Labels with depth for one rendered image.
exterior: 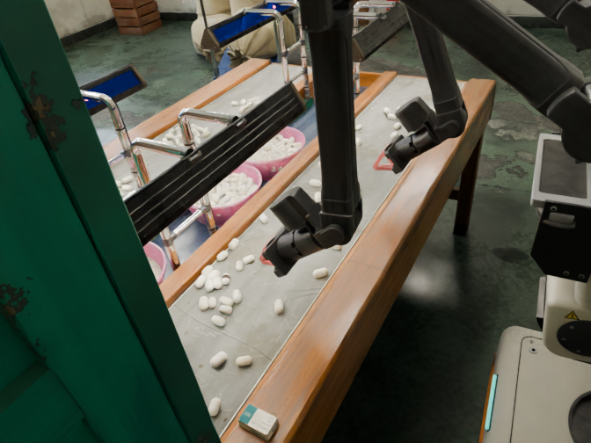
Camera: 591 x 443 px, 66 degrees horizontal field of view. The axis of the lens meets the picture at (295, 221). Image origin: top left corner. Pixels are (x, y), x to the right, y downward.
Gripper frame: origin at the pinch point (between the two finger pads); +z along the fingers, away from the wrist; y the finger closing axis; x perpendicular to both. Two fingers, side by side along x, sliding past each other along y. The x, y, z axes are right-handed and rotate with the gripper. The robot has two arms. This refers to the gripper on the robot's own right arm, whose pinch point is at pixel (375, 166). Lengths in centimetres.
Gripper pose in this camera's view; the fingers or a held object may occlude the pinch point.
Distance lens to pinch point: 127.2
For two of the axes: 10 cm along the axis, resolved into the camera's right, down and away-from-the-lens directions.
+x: 6.2, 7.6, 1.7
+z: -6.0, 3.3, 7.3
